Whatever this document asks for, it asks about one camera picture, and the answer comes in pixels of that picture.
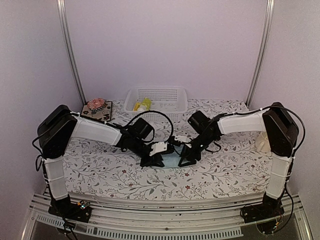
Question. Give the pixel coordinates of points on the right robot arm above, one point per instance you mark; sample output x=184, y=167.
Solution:
x=275, y=120

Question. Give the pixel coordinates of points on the light blue towel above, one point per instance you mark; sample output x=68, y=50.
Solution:
x=172, y=160

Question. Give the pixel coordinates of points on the aluminium frame post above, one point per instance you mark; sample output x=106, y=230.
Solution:
x=267, y=25
x=61, y=7

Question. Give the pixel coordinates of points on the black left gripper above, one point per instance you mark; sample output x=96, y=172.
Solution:
x=156, y=158

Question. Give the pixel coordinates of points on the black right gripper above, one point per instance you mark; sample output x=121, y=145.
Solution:
x=186, y=153

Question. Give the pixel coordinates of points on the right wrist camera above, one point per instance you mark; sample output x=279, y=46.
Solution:
x=200, y=122

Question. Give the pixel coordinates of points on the floral embroidered placemat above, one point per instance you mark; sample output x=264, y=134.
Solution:
x=102, y=115

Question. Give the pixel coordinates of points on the left aluminium frame post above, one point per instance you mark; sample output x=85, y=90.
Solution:
x=61, y=7

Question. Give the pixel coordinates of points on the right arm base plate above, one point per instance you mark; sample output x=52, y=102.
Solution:
x=253, y=213

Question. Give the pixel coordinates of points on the cream ceramic mug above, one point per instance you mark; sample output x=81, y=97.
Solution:
x=262, y=143

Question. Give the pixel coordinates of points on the aluminium front rail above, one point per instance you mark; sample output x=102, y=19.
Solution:
x=202, y=219

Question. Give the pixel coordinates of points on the white plastic basket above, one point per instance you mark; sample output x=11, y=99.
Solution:
x=171, y=101

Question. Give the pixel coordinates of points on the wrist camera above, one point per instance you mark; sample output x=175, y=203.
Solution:
x=200, y=122
x=141, y=129

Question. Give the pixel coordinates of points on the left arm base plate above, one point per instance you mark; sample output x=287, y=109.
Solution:
x=80, y=211

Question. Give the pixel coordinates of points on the green and white towel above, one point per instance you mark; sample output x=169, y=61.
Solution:
x=142, y=106

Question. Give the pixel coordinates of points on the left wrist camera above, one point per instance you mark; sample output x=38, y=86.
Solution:
x=141, y=129

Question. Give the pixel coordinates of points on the right aluminium frame post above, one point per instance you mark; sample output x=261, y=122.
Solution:
x=267, y=25

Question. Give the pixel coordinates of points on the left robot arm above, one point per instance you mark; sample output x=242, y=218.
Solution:
x=55, y=132

